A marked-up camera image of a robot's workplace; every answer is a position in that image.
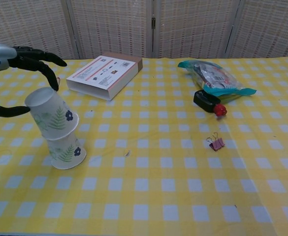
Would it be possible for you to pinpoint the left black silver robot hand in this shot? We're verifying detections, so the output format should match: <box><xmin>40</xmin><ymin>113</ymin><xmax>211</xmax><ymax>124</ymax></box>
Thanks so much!
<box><xmin>0</xmin><ymin>41</ymin><xmax>68</xmax><ymax>118</ymax></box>

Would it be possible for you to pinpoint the fern print paper cup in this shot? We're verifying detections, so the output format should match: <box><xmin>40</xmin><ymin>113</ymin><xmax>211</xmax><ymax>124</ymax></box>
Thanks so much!
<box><xmin>25</xmin><ymin>86</ymin><xmax>80</xmax><ymax>135</ymax></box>
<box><xmin>44</xmin><ymin>131</ymin><xmax>88</xmax><ymax>171</ymax></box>

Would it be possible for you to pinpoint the woven folding screen panel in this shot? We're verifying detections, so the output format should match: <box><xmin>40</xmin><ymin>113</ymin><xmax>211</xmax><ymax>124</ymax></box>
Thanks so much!
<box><xmin>153</xmin><ymin>0</ymin><xmax>244</xmax><ymax>59</ymax></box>
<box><xmin>66</xmin><ymin>0</ymin><xmax>155</xmax><ymax>59</ymax></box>
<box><xmin>225</xmin><ymin>0</ymin><xmax>288</xmax><ymax>59</ymax></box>
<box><xmin>0</xmin><ymin>0</ymin><xmax>82</xmax><ymax>60</ymax></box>

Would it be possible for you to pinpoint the white brown cardboard box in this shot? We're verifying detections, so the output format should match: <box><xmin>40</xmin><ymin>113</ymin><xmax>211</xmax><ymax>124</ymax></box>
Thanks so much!
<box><xmin>65</xmin><ymin>51</ymin><xmax>144</xmax><ymax>101</ymax></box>

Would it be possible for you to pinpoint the yellow white checkered tablecloth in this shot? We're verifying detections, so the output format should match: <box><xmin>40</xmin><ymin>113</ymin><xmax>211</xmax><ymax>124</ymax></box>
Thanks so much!
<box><xmin>0</xmin><ymin>57</ymin><xmax>277</xmax><ymax>236</ymax></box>
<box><xmin>183</xmin><ymin>56</ymin><xmax>288</xmax><ymax>236</ymax></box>

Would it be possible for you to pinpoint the black bottle with red cap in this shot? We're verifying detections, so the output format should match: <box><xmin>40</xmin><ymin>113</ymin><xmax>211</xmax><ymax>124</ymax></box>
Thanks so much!
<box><xmin>193</xmin><ymin>89</ymin><xmax>228</xmax><ymax>117</ymax></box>

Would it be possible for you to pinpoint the teal clear snack bag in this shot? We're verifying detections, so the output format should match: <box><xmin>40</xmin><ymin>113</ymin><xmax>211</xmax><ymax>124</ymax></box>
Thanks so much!
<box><xmin>177</xmin><ymin>59</ymin><xmax>257</xmax><ymax>98</ymax></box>

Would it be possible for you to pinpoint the pink binder clip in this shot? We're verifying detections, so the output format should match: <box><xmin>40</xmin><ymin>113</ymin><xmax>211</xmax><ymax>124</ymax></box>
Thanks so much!
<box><xmin>206</xmin><ymin>132</ymin><xmax>226</xmax><ymax>152</ymax></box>

